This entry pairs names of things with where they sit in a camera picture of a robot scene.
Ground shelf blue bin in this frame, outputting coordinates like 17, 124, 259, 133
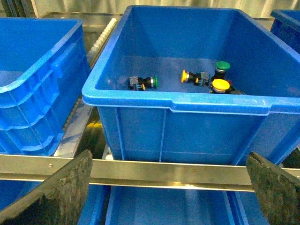
0, 180, 40, 210
103, 185, 249, 225

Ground far left blue bin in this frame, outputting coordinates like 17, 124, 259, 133
0, 17, 90, 156

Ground yellow mushroom button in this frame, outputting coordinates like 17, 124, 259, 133
210, 79, 230, 94

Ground far right blue bin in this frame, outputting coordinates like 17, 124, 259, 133
270, 10, 300, 53

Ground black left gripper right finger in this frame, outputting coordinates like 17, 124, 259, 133
246, 152, 300, 225

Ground yellow button lying sideways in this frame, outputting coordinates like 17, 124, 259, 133
180, 70, 210, 86

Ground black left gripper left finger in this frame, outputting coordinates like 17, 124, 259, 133
0, 150, 93, 225

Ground white roller track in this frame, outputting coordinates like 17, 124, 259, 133
87, 18, 118, 63

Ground front steel shelf bar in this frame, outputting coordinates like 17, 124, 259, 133
0, 151, 300, 192

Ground lower shelf blue bin left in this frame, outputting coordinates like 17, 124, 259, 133
0, 180, 40, 210

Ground upright green mushroom button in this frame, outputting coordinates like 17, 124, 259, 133
211, 61, 230, 81

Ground blue bin with buttons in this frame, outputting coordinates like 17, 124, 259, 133
82, 6, 300, 165

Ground green button lying sideways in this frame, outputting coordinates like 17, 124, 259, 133
128, 76, 158, 91

